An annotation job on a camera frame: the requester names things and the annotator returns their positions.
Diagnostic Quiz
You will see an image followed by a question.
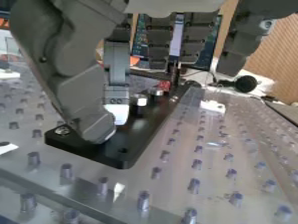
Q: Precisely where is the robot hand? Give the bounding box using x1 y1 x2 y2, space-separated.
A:
8 0 298 145

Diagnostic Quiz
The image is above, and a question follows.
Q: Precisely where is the small silver nut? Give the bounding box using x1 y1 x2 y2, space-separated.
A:
132 93 151 108

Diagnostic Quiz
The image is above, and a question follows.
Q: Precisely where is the large silver nut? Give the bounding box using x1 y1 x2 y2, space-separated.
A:
148 86 167 98

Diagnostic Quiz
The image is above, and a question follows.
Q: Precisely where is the thin stick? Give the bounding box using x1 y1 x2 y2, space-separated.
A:
171 60 183 98

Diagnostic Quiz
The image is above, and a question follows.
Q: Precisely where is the black plate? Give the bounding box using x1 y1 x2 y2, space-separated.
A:
43 81 207 171

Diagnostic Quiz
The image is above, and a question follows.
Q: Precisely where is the clear box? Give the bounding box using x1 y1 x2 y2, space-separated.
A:
0 59 298 224

